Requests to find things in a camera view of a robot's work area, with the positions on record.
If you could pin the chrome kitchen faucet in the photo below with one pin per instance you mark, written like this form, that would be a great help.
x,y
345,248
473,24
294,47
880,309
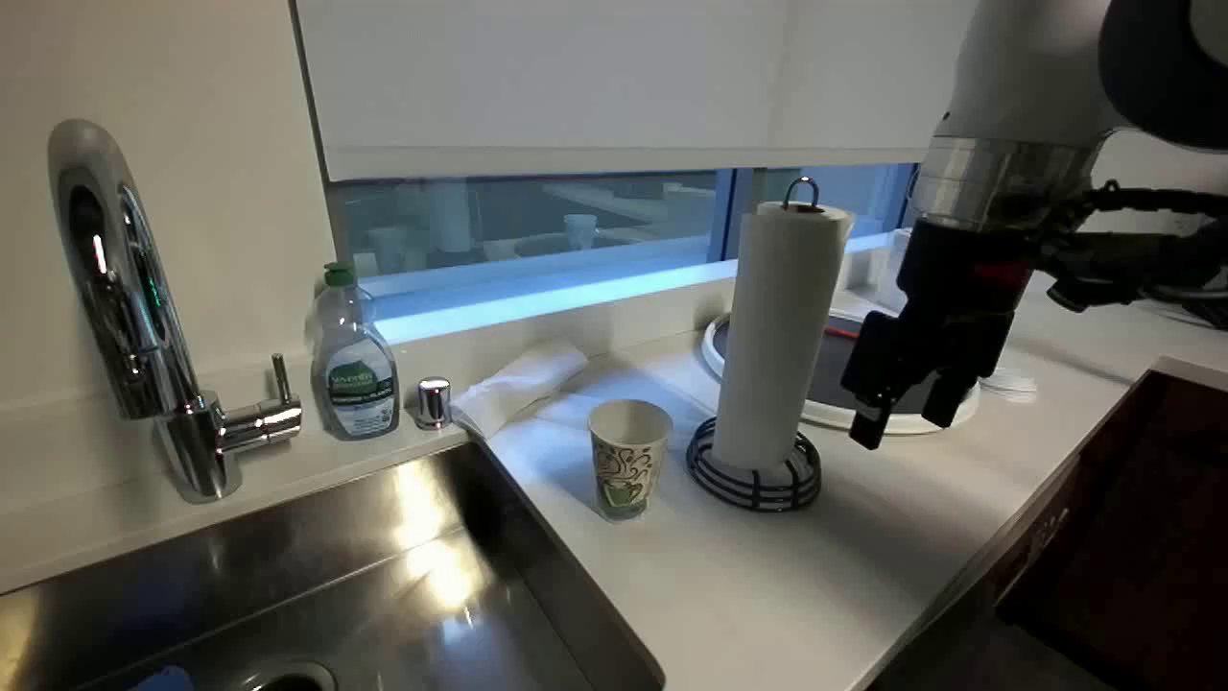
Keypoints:
x,y
118,309

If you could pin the folded white cloth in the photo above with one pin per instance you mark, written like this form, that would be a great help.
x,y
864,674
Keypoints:
x,y
520,386

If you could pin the orange stick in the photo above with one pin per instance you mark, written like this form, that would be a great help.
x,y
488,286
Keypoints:
x,y
846,331

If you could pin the green patterned paper cup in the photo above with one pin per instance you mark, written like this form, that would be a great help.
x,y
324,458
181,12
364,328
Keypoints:
x,y
628,455

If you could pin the stainless steel sink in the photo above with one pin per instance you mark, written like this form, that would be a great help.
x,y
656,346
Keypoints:
x,y
253,578

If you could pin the sink drain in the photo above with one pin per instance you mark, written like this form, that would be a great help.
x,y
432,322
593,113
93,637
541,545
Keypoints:
x,y
294,678

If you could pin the small chrome knob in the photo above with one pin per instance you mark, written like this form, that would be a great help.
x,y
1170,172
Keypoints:
x,y
432,399

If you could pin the clear dish soap bottle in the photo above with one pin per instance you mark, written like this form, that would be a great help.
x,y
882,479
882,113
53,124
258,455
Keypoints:
x,y
355,378

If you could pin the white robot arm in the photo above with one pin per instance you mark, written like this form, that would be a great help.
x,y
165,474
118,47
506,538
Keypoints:
x,y
1023,62

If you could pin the white paper towel roll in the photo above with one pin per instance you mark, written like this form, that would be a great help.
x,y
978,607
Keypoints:
x,y
780,331

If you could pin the dark cabinet front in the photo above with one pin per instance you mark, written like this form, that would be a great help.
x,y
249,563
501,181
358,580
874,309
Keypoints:
x,y
1135,551

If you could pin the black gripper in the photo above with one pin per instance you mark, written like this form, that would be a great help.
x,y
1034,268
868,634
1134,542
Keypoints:
x,y
961,289

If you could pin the round white-rimmed dark tray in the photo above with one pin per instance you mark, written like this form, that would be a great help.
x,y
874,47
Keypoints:
x,y
831,409

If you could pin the white roller blind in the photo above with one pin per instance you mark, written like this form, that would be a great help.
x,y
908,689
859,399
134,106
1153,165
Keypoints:
x,y
576,83

